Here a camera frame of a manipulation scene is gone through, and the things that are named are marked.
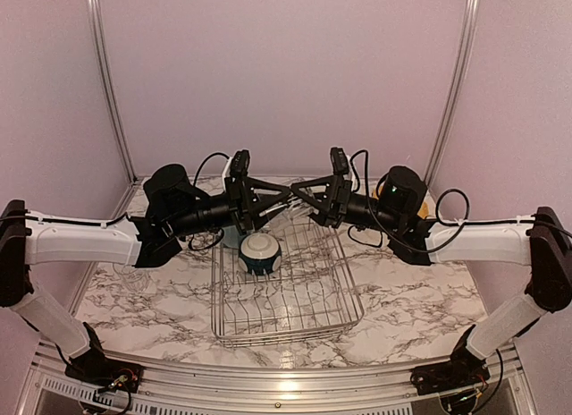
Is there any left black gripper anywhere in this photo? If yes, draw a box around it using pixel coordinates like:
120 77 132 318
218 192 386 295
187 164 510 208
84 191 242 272
169 176 292 238

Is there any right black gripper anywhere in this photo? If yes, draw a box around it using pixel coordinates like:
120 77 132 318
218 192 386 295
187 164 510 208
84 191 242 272
291 174 403 235

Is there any light blue ceramic mug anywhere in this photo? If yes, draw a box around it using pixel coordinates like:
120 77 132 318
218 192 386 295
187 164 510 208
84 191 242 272
223 226 245 250

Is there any dark blue white bowl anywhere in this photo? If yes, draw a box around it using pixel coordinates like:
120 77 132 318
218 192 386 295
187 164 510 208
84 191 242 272
238 233 282 276

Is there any yellow polka dot plate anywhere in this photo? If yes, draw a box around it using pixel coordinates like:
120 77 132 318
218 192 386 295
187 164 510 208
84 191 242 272
372 185 430 218

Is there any clear drinking glass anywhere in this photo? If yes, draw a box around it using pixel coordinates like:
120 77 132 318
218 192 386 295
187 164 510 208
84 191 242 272
113 264 150 292
265 199 314 227

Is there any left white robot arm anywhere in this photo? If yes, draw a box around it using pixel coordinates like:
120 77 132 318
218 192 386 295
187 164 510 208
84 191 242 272
1 162 290 384

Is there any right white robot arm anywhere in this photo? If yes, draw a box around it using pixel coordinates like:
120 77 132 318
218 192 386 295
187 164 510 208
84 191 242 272
290 165 571 386

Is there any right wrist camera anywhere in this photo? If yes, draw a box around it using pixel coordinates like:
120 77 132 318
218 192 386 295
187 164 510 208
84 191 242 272
330 147 356 187

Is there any metal wire dish rack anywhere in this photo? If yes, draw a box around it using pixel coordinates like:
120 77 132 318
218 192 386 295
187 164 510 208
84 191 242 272
211 216 364 347

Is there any front aluminium table rail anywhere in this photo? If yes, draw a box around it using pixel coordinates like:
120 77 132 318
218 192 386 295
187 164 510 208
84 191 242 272
17 351 537 415

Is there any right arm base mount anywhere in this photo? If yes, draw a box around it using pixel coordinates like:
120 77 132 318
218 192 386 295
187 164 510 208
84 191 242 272
410 361 491 395

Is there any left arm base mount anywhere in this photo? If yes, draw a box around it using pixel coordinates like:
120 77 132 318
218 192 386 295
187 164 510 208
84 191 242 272
65 359 143 394

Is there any right aluminium frame post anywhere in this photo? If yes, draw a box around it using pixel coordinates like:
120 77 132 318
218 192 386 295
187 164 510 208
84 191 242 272
424 0 481 187

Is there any aluminium frame post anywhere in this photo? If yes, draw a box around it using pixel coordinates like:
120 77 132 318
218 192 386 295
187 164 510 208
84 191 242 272
87 0 138 184
424 0 481 187

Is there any left aluminium frame post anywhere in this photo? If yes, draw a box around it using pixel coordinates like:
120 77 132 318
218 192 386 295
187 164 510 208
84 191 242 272
87 0 138 184

